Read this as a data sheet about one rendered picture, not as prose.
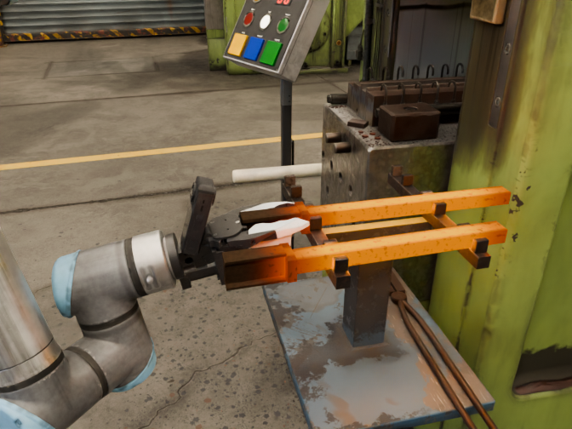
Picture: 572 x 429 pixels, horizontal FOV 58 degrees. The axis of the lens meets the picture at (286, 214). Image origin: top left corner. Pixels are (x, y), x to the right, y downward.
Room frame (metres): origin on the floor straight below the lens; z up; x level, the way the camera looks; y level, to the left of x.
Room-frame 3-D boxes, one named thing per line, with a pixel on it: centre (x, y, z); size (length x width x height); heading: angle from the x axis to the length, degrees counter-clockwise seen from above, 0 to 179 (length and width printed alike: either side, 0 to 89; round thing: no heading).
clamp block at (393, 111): (1.18, -0.29, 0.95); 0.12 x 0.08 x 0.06; 102
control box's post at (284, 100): (1.87, 0.00, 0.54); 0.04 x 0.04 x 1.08; 12
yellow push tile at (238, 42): (1.88, 0.16, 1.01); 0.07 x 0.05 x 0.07; 37
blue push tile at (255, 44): (1.80, 0.10, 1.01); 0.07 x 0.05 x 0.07; 37
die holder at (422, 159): (1.33, -0.42, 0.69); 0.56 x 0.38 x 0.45; 102
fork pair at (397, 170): (0.87, -0.11, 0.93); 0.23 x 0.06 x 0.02; 103
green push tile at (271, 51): (1.72, 0.04, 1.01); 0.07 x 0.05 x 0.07; 37
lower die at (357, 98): (1.38, -0.40, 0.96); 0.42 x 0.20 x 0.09; 102
